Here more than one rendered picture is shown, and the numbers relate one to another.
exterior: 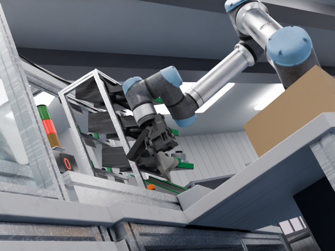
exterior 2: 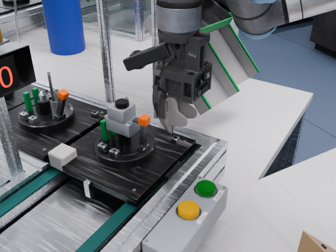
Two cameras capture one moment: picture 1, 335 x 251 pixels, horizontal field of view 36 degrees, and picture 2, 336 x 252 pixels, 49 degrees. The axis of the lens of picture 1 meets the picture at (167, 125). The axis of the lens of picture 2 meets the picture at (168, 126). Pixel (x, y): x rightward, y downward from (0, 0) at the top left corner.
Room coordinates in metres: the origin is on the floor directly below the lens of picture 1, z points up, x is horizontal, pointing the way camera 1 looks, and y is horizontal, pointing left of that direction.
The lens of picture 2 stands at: (0.95, -0.12, 1.47)
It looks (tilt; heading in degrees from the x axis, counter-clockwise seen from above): 32 degrees down; 18
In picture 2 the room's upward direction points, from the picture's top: straight up
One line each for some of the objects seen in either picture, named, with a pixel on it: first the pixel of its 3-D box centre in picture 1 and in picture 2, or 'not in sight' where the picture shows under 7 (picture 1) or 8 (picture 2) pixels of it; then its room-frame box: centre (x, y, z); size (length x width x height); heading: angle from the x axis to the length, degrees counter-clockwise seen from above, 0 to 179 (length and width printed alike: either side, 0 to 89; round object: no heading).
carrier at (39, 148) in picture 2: not in sight; (44, 104); (1.64, 0.43, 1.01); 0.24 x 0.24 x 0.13; 75
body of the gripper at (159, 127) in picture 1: (156, 135); (181, 63); (1.54, 0.04, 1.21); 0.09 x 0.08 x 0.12; 75
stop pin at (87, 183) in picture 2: not in sight; (88, 188); (1.46, 0.22, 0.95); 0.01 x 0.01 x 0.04; 75
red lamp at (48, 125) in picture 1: (47, 130); not in sight; (1.42, 0.35, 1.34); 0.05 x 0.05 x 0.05
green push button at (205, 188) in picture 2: not in sight; (205, 189); (1.51, -0.02, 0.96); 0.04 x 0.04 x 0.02
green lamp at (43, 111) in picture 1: (42, 116); not in sight; (1.42, 0.35, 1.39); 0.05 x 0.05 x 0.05
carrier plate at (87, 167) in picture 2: not in sight; (125, 152); (1.58, 0.18, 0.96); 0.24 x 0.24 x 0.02; 75
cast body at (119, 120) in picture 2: not in sight; (119, 114); (1.58, 0.19, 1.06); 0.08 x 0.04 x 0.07; 75
